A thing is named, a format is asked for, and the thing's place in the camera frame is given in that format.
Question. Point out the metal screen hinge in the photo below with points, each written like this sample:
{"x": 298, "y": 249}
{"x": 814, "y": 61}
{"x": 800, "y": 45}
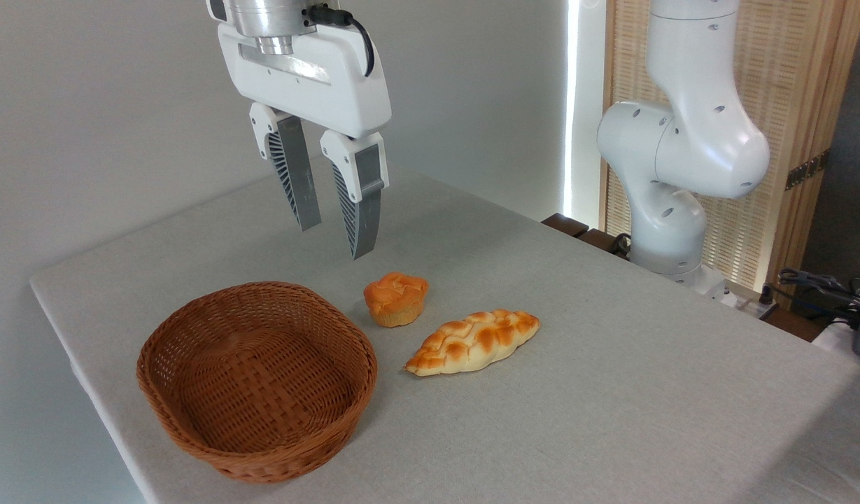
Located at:
{"x": 806, "y": 170}

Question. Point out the long braided bread loaf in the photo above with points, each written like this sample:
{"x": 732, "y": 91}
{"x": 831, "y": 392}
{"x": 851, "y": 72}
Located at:
{"x": 471, "y": 343}

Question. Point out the grey fabric tablecloth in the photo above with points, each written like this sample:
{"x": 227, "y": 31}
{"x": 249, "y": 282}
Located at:
{"x": 611, "y": 420}

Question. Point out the wooden bamboo folding screen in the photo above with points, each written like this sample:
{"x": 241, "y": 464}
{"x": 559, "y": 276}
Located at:
{"x": 793, "y": 84}

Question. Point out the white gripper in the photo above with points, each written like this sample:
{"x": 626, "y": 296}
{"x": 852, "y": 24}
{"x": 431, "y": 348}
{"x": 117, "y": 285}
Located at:
{"x": 311, "y": 77}

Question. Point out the brown woven wicker basket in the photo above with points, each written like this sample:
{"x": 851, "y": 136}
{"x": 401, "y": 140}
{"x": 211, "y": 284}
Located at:
{"x": 262, "y": 392}

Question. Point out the dark brown wooden furniture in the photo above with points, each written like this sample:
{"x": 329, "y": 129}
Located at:
{"x": 566, "y": 224}

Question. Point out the small round orange bread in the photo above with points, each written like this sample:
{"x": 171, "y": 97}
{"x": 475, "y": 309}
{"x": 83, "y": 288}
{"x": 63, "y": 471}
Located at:
{"x": 396, "y": 299}

